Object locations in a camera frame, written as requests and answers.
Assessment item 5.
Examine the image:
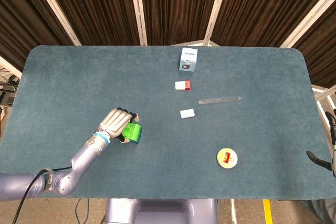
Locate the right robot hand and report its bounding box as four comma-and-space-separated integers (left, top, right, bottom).
306, 111, 336, 178

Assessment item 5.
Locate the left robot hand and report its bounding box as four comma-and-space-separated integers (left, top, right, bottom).
100, 107, 140, 144

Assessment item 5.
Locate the black floor cable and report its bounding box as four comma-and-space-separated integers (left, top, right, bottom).
75, 198, 90, 224

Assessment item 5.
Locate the white product box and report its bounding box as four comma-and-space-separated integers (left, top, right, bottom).
178, 47, 199, 72

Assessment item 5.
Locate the lavender robot torso base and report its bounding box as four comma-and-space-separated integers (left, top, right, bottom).
104, 198, 219, 224

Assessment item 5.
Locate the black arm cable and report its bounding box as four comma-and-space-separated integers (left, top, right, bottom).
12, 165, 73, 224

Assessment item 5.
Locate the white eraser with red sleeve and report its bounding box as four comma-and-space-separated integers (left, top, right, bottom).
174, 80, 191, 91

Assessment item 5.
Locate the plain white eraser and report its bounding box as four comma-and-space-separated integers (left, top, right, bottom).
180, 108, 196, 119

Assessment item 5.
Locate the yellow floor tape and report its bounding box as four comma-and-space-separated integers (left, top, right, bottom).
262, 199, 272, 224

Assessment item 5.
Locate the blue toy brick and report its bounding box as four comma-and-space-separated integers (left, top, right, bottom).
133, 125, 143, 145

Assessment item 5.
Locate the round yellow disc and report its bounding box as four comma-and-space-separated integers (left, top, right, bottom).
216, 147, 238, 169

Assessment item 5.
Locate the black floor electronics box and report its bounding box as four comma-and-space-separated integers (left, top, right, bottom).
0, 83, 18, 106

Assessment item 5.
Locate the white metal screen foot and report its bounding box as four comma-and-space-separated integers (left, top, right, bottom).
311, 84, 336, 122

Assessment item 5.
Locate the blue table cloth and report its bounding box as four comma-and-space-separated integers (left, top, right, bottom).
0, 45, 334, 200

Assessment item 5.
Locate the clear glass tube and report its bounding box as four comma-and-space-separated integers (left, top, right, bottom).
198, 96, 243, 105

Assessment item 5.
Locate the brown folding screen panel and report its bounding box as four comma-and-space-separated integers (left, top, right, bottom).
213, 0, 336, 48
139, 0, 224, 45
39, 0, 141, 46
0, 0, 75, 72
290, 6, 336, 89

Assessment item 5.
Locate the green toy brick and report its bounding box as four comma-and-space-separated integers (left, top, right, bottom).
121, 122, 142, 142

